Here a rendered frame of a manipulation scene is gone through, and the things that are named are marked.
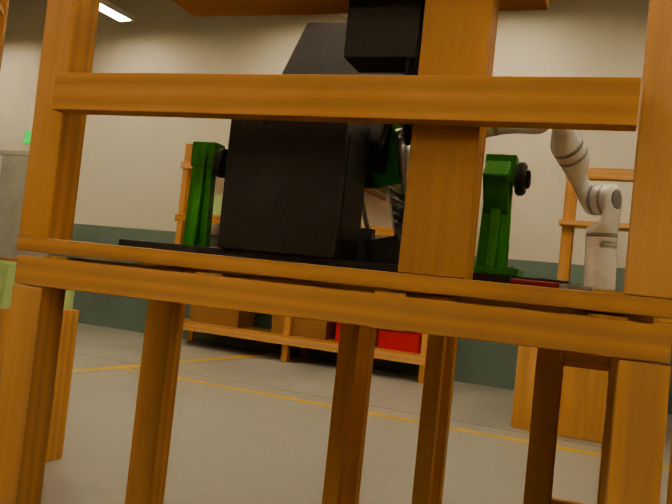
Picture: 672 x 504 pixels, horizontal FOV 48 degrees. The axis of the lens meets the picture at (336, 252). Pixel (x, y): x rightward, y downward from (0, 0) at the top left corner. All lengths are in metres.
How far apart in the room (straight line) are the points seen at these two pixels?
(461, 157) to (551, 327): 0.38
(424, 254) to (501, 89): 0.35
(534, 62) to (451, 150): 6.34
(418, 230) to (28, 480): 1.14
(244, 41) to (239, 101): 7.57
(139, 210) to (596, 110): 8.42
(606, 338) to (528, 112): 0.45
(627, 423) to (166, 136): 8.43
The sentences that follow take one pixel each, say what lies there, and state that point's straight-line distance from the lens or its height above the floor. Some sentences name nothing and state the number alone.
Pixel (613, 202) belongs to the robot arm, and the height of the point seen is 1.17.
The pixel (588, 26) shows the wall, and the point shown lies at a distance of 7.91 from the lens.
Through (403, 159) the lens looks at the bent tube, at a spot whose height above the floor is 1.16.
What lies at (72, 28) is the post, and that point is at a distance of 2.04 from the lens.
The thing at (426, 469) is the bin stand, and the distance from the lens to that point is 2.35.
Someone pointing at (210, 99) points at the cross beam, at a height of 1.22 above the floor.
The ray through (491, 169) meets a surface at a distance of 1.68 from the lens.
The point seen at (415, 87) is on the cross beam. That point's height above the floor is 1.25.
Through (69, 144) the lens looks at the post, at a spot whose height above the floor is 1.12.
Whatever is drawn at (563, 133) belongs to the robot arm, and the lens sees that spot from 2.23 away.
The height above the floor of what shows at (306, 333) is 0.30.
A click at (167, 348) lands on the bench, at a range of 2.46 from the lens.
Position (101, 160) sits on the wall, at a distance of 10.13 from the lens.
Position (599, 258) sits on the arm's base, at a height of 1.00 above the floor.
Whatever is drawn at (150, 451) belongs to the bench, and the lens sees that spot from 2.53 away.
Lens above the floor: 0.85
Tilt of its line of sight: 2 degrees up
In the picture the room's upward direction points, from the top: 6 degrees clockwise
